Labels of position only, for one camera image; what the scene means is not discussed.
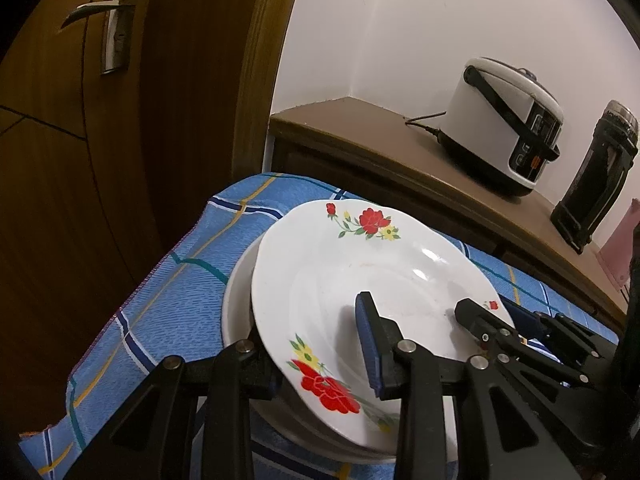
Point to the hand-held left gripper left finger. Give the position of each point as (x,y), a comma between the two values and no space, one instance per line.
(240,372)

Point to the pink electric kettle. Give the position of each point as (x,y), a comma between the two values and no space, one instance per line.
(622,255)

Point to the white and black rice cooker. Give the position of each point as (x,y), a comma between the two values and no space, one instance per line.
(490,125)

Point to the black thermos flask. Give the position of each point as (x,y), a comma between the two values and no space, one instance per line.
(597,185)

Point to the white plate with red flowers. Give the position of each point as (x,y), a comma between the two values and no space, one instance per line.
(330,280)

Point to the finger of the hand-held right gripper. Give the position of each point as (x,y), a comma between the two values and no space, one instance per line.
(472,315)
(525,322)

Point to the brown wooden door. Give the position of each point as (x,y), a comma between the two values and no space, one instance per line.
(125,160)

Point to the brown wooden cabinet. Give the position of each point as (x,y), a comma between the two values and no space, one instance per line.
(390,155)

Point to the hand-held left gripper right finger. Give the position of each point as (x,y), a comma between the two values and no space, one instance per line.
(369,347)

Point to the grey round plate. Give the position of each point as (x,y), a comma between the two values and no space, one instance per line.
(237,300)

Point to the blue checked tablecloth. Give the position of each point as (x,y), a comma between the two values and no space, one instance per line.
(175,300)

